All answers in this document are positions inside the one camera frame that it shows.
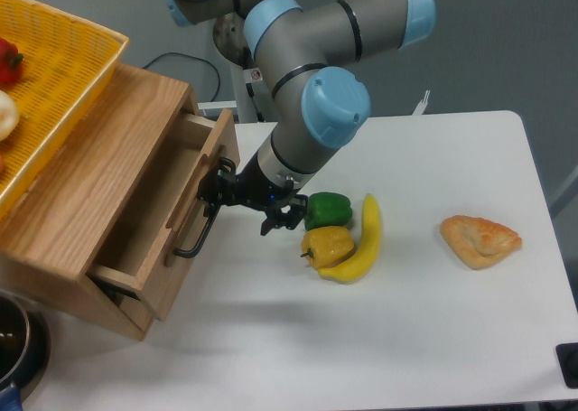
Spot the yellow bell pepper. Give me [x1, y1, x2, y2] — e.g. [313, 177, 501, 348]
[301, 226, 355, 269]

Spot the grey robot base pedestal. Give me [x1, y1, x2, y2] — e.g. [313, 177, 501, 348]
[212, 13, 279, 123]

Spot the triangular pastry bread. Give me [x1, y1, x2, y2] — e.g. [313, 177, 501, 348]
[440, 215, 523, 270]

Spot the dark metal pot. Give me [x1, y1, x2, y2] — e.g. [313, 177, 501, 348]
[1, 292, 51, 410]

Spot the white round vegetable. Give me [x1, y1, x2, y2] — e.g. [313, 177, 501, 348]
[0, 91, 20, 141]

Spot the red bell pepper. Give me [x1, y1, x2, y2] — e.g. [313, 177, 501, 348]
[0, 38, 23, 84]

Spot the green bell pepper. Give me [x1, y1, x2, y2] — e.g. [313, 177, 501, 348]
[303, 191, 353, 230]

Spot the yellow banana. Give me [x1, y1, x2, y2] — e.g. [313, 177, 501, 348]
[318, 194, 382, 284]

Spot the black cable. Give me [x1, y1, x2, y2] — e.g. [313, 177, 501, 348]
[142, 51, 221, 103]

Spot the wooden top drawer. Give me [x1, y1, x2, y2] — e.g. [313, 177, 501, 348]
[88, 109, 239, 320]

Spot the yellow plastic basket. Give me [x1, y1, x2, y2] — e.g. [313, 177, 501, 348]
[1, 0, 129, 214]

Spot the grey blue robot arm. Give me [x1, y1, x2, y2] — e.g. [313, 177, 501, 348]
[165, 0, 436, 233]

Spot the wooden drawer cabinet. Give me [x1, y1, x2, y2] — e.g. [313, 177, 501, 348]
[1, 64, 194, 340]

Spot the black table corner device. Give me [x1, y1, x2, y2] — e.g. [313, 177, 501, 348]
[555, 342, 578, 389]

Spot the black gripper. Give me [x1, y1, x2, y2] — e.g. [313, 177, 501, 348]
[197, 154, 309, 236]

